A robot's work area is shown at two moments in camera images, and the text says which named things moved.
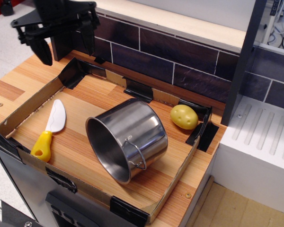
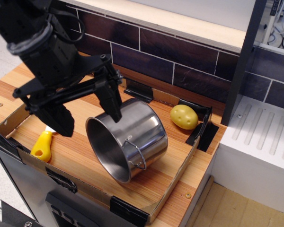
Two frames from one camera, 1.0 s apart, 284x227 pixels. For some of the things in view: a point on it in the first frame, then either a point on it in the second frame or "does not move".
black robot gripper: [50, 17] -> [63, 74]
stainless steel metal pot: [128, 136] does not move
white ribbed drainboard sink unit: [254, 158] does not move
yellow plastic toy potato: [184, 117] does not move
